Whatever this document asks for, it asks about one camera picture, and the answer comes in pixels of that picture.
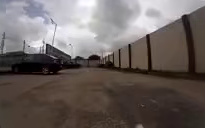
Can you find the lattice mast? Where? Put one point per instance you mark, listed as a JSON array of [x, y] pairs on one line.
[[3, 43]]

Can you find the pale end wall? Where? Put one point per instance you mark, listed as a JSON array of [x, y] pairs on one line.
[[93, 63]]

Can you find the metal fence with gate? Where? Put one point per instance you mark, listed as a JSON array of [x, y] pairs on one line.
[[1, 61]]

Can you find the dark tree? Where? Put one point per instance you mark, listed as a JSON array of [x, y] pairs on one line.
[[94, 57], [79, 58]]

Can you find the pale concrete panel wall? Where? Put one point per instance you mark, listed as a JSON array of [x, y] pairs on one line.
[[170, 46]]

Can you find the tall street lamp pole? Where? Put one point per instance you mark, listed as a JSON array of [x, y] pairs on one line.
[[54, 35]]

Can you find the dark verge strip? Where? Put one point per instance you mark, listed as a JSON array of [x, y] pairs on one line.
[[163, 74]]

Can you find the robot's own part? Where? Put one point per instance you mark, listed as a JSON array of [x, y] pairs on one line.
[[139, 126]]

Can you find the brown dirt road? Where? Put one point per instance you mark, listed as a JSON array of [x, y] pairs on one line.
[[90, 96]]

